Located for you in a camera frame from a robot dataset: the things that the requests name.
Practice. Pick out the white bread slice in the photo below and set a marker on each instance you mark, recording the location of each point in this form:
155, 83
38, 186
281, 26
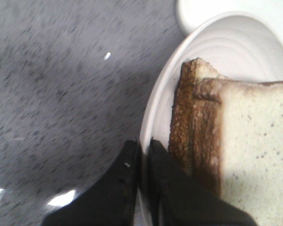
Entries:
237, 145

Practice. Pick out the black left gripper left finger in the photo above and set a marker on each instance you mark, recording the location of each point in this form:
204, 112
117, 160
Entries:
110, 201

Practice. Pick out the white rectangular tray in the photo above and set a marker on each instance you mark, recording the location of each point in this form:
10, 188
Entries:
192, 13

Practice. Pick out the white round plate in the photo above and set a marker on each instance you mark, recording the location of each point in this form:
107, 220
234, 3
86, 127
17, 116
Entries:
239, 45

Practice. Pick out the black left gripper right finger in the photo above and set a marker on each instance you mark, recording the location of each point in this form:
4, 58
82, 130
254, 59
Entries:
175, 199

